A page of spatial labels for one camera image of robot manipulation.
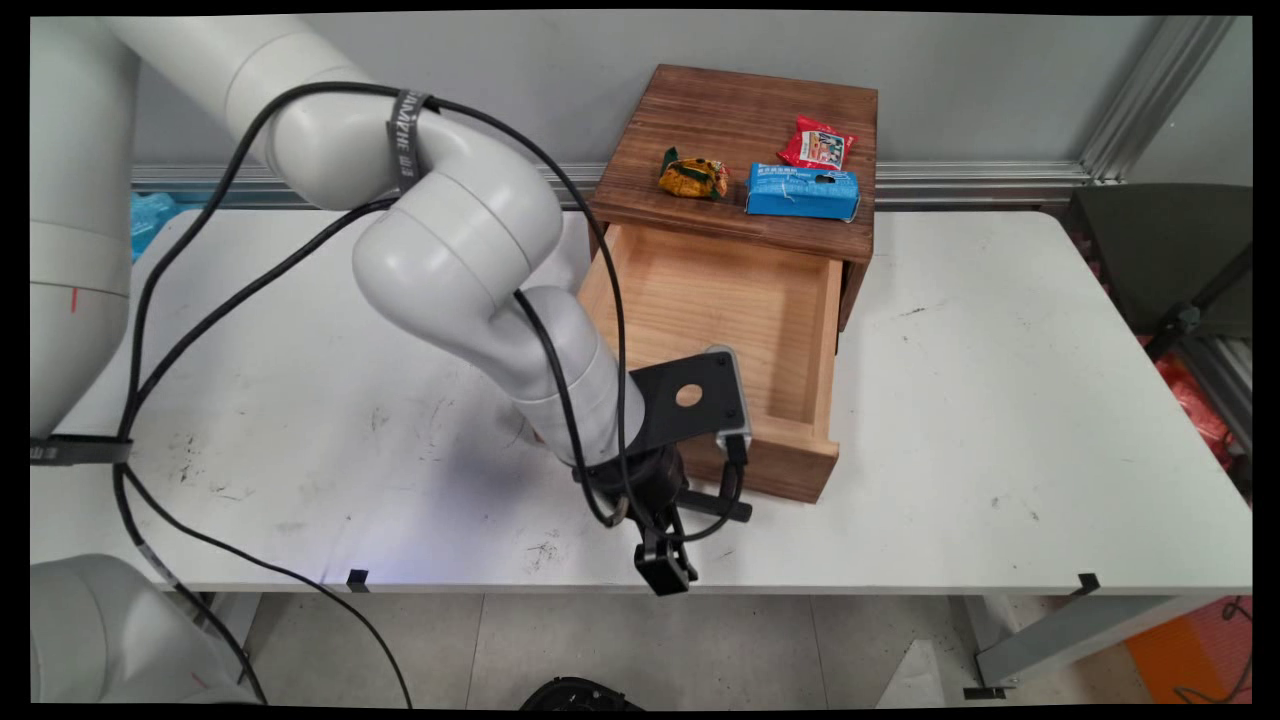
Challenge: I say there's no slanted aluminium profile post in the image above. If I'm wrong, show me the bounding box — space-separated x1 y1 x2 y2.
1080 15 1241 186

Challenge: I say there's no blue tissue pack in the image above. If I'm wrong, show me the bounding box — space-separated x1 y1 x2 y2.
746 163 862 223

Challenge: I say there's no black printed velcro strap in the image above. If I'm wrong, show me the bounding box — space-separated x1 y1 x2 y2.
30 434 134 468
386 89 439 193

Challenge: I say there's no blue bubble wrap sheet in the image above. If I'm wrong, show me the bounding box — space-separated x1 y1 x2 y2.
130 192 183 264

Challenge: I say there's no black wrist camera mount plate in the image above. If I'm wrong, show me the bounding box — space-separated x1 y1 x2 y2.
622 345 754 463

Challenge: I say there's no horizontal aluminium rail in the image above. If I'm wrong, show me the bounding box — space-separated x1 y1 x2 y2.
132 163 1093 211

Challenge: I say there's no grey metal table leg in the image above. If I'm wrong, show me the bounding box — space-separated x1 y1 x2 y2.
195 592 263 683
963 595 1216 701

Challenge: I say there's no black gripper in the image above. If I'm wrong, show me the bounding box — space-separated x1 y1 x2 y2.
578 445 702 599

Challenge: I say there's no yellow green snack packet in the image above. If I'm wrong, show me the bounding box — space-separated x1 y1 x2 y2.
658 147 731 201

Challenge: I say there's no black round floor object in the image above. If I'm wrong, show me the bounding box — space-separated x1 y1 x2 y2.
520 677 647 711

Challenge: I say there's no orange floor box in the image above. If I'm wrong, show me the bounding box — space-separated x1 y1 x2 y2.
1125 597 1253 706

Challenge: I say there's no aluminium frame beam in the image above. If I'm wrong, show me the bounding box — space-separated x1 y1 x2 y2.
1180 335 1253 456

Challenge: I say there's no red plastic bag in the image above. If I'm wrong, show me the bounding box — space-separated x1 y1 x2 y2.
1155 355 1237 471

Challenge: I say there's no brown wooden drawer cabinet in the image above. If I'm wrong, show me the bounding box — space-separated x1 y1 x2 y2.
588 65 879 333

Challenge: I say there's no dark grey chair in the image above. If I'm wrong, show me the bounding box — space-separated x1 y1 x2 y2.
1065 183 1253 363

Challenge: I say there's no red snack packet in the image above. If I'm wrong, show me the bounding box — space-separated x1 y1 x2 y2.
777 115 859 171

